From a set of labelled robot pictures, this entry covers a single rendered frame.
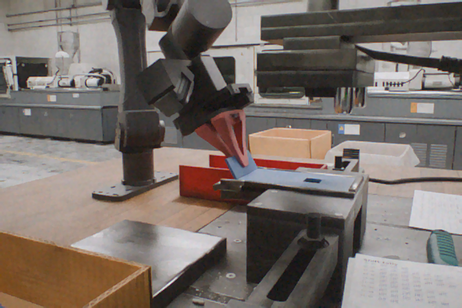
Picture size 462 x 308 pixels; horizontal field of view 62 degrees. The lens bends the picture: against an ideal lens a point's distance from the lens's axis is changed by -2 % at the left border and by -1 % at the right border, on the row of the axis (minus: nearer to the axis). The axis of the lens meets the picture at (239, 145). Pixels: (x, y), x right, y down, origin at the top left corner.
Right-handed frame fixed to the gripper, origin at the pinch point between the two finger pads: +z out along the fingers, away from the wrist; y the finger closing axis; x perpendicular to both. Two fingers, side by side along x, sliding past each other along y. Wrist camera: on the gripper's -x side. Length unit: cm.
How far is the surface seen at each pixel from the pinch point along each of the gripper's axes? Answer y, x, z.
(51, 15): -647, 692, -576
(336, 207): 11.5, -8.5, 8.7
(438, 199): 17.5, 28.7, 22.1
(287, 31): 14.8, -5.5, -10.0
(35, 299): -13.3, -24.7, 2.9
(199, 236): -6.3, -7.3, 6.0
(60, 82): -530, 503, -311
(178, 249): -6.6, -11.5, 5.8
